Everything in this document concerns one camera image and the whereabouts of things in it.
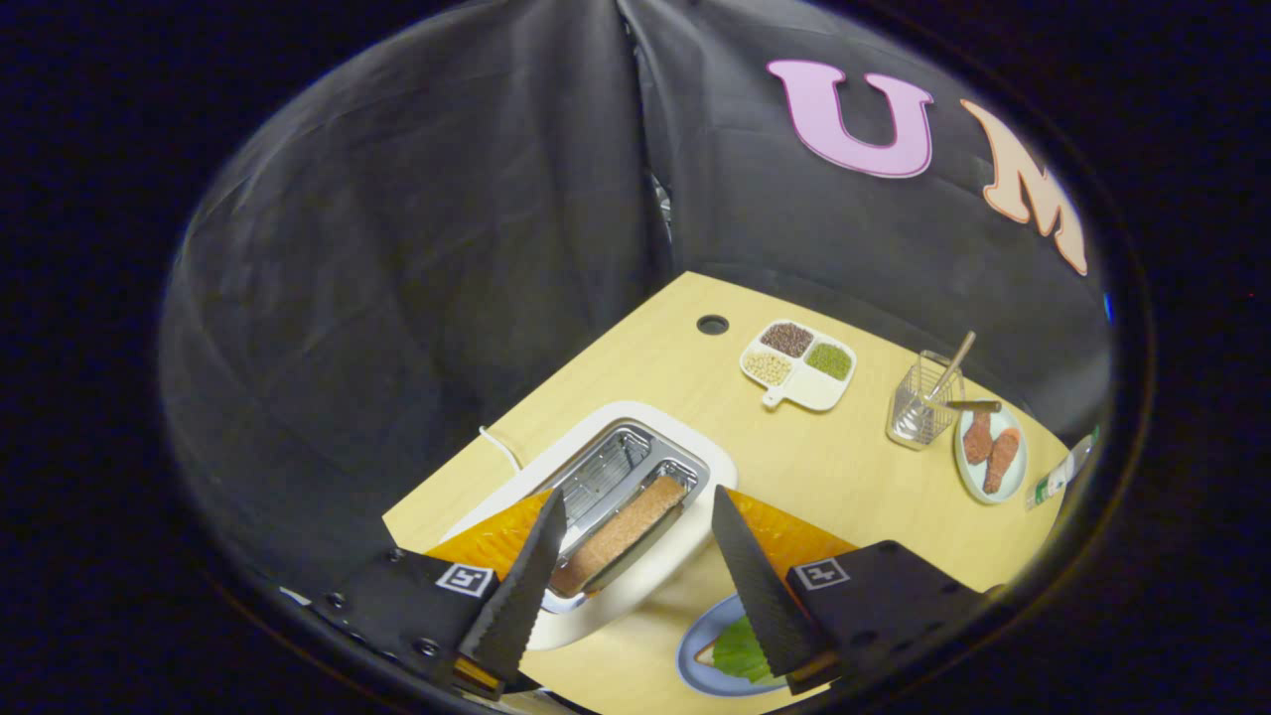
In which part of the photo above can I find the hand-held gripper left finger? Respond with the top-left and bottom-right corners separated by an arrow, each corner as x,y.
308,487 -> 569,702

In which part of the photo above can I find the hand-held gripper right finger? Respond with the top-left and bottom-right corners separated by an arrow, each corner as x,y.
710,485 -> 994,696

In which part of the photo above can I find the green lettuce leaf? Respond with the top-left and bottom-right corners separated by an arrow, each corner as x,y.
712,615 -> 785,686

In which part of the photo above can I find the round-topped bread slice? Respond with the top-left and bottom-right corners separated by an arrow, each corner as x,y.
548,475 -> 689,597

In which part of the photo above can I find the blue plate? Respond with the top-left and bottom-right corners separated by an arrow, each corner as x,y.
676,593 -> 795,697

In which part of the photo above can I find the white divided bean dish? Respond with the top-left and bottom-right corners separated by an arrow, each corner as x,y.
739,319 -> 858,413

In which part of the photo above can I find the white toaster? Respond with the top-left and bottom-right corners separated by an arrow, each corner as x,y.
437,400 -> 740,652

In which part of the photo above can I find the pale green plate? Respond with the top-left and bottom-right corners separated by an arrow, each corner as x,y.
953,402 -> 1030,505

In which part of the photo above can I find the orange-edged brown meat patty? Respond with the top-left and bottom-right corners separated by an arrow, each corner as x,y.
983,427 -> 1022,496

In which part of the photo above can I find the light wooden stick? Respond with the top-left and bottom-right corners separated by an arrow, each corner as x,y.
923,331 -> 977,403

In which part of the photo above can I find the clear plastic water bottle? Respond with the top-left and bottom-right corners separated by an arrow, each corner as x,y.
1025,427 -> 1101,511

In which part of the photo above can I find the black backdrop cloth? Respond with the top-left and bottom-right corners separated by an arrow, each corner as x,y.
159,0 -> 1113,597

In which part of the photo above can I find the white toaster cable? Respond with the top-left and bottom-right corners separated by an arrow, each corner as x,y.
479,426 -> 524,473

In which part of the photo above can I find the metal wire utensil holder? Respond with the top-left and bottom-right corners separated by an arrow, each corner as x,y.
886,350 -> 966,451

